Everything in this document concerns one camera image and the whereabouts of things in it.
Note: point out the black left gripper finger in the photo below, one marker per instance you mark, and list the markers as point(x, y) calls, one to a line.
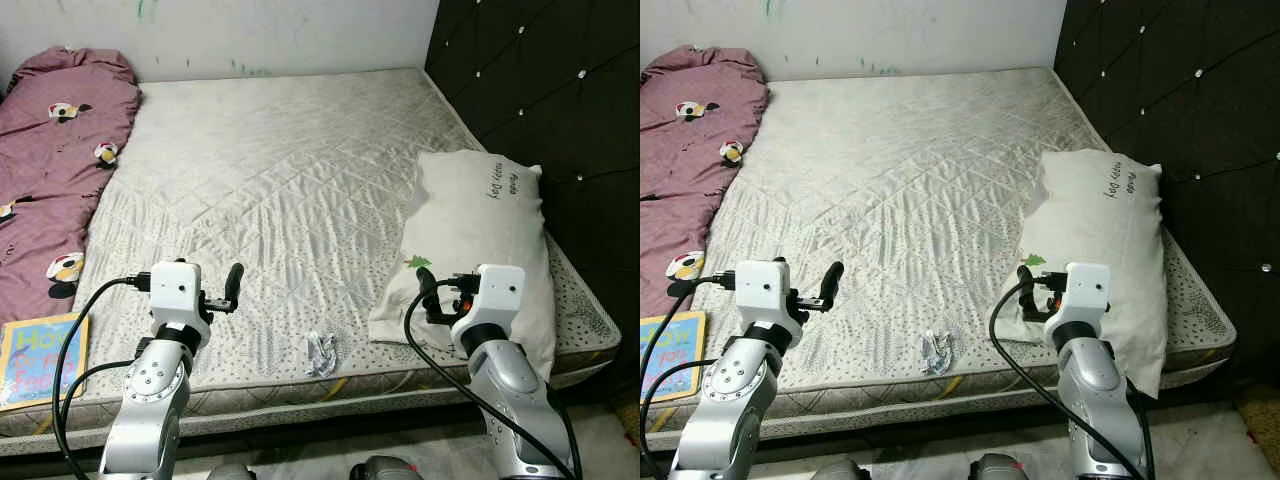
point(833, 280)
point(235, 282)

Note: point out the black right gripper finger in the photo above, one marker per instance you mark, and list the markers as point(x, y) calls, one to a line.
point(1026, 280)
point(427, 285)

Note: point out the white printed paper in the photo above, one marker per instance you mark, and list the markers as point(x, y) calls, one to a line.
point(322, 355)
point(938, 355)

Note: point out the colourful children's board book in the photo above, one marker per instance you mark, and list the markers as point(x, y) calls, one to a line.
point(40, 360)
point(670, 355)

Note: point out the white pillow with green print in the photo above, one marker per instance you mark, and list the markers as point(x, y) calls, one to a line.
point(470, 230)
point(1090, 230)

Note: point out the white quilted mattress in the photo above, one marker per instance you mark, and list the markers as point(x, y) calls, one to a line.
point(280, 200)
point(900, 200)

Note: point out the silver left robot leg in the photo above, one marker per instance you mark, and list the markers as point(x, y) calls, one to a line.
point(842, 472)
point(230, 472)

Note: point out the silver robot leg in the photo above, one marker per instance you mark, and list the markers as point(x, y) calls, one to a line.
point(230, 472)
point(842, 472)
point(385, 470)
point(998, 470)

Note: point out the silver right robot leg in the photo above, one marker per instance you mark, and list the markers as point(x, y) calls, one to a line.
point(998, 470)
point(385, 470)

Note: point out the purple quilt with duck prints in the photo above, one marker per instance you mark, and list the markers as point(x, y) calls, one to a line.
point(690, 170)
point(50, 170)

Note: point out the black tufted headboard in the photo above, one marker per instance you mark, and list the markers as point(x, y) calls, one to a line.
point(560, 80)
point(1190, 80)

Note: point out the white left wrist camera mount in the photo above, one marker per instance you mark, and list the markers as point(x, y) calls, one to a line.
point(175, 290)
point(762, 290)

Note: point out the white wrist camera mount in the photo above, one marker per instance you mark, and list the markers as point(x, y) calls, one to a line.
point(762, 290)
point(1088, 290)
point(175, 290)
point(500, 290)

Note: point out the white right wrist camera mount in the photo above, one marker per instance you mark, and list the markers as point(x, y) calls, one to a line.
point(500, 290)
point(1088, 290)

